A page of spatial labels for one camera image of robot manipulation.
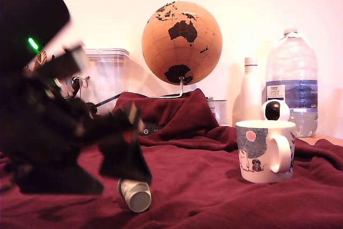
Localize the cream coffee capsule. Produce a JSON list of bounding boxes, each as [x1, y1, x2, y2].
[[117, 178, 153, 213]]

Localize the black coffee scoop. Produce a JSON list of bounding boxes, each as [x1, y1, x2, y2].
[[87, 92, 124, 113]]

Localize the dark box with flag print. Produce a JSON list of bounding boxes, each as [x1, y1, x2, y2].
[[139, 121, 166, 136]]

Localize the dark red fleece cloth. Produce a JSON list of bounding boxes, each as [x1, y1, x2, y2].
[[0, 88, 343, 229]]

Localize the clear plastic storage container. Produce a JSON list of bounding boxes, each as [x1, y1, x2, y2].
[[81, 48, 130, 117]]

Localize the metal globe stand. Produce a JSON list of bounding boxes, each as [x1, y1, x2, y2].
[[150, 76, 185, 98]]

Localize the metal tin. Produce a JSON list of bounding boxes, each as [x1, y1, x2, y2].
[[206, 97, 228, 127]]

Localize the cork globe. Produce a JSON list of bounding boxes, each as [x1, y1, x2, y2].
[[141, 1, 223, 86]]

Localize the white illustrated mug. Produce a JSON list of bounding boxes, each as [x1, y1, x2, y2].
[[235, 120, 296, 184]]

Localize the slim white bottle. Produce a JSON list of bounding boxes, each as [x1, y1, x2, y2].
[[232, 56, 263, 127]]

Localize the large clear water bottle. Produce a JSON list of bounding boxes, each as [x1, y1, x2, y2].
[[265, 28, 319, 138]]

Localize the brown handled tool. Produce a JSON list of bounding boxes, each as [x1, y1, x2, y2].
[[65, 76, 81, 98]]

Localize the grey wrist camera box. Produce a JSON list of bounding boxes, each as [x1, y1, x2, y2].
[[36, 41, 91, 81]]

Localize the small white round camera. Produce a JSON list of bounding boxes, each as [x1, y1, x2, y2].
[[260, 100, 290, 121]]

